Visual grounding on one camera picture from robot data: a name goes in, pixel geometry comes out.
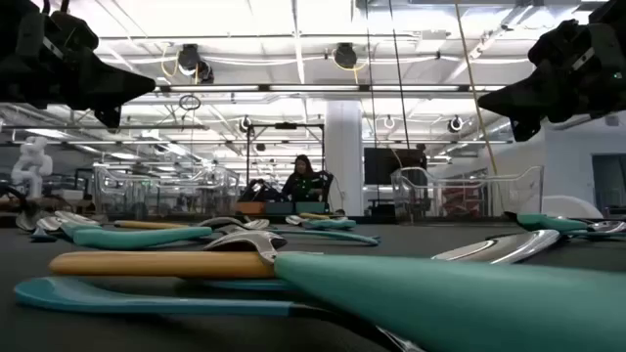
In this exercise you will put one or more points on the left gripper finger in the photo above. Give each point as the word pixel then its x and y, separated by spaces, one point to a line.
pixel 112 88
pixel 113 116

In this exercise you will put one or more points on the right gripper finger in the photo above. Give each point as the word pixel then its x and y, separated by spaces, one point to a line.
pixel 521 129
pixel 518 100

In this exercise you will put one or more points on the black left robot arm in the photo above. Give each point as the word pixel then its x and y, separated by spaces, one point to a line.
pixel 14 49

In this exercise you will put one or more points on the black background robot arm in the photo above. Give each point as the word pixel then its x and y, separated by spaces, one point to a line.
pixel 266 191
pixel 324 186

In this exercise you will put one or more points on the clear plastic bin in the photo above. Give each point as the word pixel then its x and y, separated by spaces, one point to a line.
pixel 518 195
pixel 166 195

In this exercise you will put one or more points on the small black ceiling reel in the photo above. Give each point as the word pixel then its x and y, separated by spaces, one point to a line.
pixel 455 123
pixel 245 124

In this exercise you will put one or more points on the red cart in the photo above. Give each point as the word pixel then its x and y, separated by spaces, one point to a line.
pixel 460 200

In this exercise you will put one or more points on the white robot figure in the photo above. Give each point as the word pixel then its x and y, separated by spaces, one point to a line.
pixel 31 166

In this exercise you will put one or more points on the dark blue door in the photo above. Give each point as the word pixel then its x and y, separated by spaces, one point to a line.
pixel 609 186

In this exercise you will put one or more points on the black monitor screen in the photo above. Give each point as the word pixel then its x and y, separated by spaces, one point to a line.
pixel 386 166

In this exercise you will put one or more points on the orange storage box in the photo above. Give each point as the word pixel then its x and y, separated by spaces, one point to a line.
pixel 250 207

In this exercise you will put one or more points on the white building pillar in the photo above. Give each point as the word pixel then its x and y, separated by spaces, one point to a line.
pixel 344 156

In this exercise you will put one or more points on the teal storage box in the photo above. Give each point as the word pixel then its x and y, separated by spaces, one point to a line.
pixel 309 207
pixel 280 207

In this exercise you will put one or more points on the ceiling light bar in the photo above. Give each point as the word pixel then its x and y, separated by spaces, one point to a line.
pixel 313 88

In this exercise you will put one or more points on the person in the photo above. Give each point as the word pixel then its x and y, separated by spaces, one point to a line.
pixel 303 186

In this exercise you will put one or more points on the dark table mat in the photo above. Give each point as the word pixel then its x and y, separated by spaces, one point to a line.
pixel 49 332

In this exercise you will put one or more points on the black metal stand frame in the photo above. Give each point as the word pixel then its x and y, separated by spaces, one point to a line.
pixel 286 125

